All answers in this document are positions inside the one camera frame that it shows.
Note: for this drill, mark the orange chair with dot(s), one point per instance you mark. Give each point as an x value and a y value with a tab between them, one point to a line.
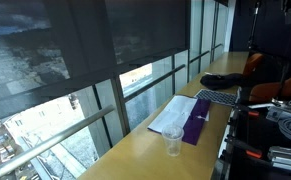
267	91
252	63

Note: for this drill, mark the purple file folder with papers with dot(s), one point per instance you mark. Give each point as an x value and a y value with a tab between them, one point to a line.
189	113

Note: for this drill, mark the aluminium profile rail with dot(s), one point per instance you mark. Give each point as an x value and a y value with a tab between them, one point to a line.
280	157

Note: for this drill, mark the clear plastic cup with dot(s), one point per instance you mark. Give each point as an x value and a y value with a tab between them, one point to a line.
172	135

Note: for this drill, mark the black perforated breadboard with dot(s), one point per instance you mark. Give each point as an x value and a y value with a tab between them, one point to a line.
260	133

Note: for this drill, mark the orange chair near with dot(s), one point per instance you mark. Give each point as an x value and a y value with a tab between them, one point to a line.
267	91

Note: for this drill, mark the orange chair far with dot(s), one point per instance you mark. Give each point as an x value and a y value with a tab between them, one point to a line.
252	63

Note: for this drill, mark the metal window handrail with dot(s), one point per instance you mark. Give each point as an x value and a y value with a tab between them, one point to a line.
19	160

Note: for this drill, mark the patterned calibration board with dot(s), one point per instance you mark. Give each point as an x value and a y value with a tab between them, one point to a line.
222	98

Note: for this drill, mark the black clamp with orange tip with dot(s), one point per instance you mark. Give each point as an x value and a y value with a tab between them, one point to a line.
249	150

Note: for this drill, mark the black cloth bundle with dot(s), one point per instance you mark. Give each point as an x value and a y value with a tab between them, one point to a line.
217	82

